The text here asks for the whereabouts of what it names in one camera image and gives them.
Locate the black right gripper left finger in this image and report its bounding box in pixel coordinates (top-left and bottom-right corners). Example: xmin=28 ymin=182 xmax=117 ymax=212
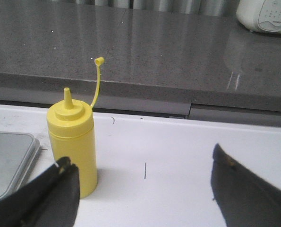
xmin=0 ymin=157 xmax=80 ymax=227

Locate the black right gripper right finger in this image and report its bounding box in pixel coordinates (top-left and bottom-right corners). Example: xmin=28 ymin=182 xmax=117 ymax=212
xmin=211 ymin=144 xmax=281 ymax=227

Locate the yellow squeeze bottle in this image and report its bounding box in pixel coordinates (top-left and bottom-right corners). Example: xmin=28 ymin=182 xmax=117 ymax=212
xmin=46 ymin=57 xmax=105 ymax=198

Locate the silver electronic kitchen scale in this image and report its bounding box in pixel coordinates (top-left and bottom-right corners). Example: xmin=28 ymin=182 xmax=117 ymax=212
xmin=0 ymin=131 xmax=41 ymax=201

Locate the grey stone counter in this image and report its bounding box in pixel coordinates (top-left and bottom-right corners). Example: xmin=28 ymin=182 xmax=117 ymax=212
xmin=0 ymin=0 xmax=281 ymax=128

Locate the white kitchen appliance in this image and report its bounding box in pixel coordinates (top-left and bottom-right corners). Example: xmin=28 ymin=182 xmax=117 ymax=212
xmin=236 ymin=0 xmax=281 ymax=34

